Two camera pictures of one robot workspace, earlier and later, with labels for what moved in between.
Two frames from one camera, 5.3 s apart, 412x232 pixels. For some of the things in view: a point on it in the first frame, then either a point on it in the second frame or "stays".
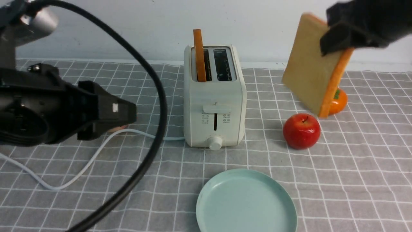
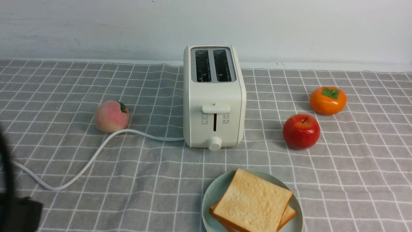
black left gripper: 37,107 -> 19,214
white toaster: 215,112 stays
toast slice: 200,62 -> 290,213
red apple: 302,131 stays
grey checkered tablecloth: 358,177 stays
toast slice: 315,79 -> 253,203
